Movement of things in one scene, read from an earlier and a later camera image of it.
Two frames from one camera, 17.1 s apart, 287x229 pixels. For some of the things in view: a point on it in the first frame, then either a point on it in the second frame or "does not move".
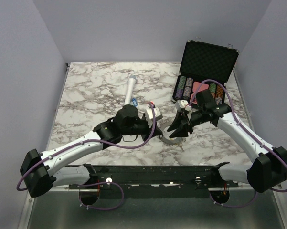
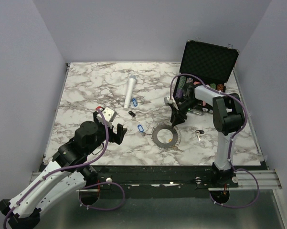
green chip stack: (213, 88) does not move
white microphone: (130, 89) does not move
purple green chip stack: (180, 88) does not move
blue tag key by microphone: (134, 102) does not move
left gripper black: (156, 131) -> (117, 138)
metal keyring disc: (165, 137) -> (162, 145)
